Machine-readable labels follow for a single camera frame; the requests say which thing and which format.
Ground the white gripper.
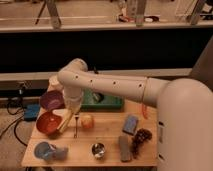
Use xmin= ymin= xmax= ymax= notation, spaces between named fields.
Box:
xmin=65 ymin=100 xmax=82 ymax=115

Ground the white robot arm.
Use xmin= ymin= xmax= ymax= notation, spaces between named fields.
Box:
xmin=57 ymin=58 xmax=213 ymax=171

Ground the green plastic tray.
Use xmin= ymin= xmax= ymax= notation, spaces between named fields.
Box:
xmin=82 ymin=90 xmax=124 ymax=110

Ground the black brush in tray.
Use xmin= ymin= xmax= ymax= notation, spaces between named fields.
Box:
xmin=91 ymin=66 xmax=105 ymax=103

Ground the purple bowl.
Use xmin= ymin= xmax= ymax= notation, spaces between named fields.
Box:
xmin=39 ymin=90 xmax=64 ymax=111

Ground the orange fruit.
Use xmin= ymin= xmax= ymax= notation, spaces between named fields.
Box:
xmin=81 ymin=115 xmax=94 ymax=129

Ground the white paper cup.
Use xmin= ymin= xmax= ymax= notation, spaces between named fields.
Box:
xmin=49 ymin=75 xmax=63 ymax=91

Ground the red-orange bowl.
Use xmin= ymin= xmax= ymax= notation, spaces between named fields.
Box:
xmin=36 ymin=112 xmax=62 ymax=135

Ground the blue power box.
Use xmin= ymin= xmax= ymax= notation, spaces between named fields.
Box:
xmin=24 ymin=104 xmax=40 ymax=121

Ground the grey cloth toy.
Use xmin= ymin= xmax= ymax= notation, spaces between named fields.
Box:
xmin=52 ymin=145 xmax=69 ymax=160

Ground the small metal cup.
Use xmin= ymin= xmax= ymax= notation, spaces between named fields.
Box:
xmin=92 ymin=143 xmax=106 ymax=159

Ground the blue plastic cup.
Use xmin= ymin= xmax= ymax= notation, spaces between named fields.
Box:
xmin=34 ymin=142 xmax=52 ymax=160

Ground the blue sponge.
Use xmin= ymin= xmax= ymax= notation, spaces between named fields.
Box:
xmin=122 ymin=115 xmax=138 ymax=135

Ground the grey sponge block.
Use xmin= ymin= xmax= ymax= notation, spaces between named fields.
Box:
xmin=118 ymin=136 xmax=131 ymax=162

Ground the red chili pepper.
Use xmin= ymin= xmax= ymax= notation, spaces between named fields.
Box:
xmin=142 ymin=104 xmax=148 ymax=119

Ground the bunch of dark grapes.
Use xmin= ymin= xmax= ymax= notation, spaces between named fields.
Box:
xmin=131 ymin=128 xmax=152 ymax=158

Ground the black cable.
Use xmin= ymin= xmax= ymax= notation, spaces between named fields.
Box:
xmin=0 ymin=98 xmax=28 ymax=147

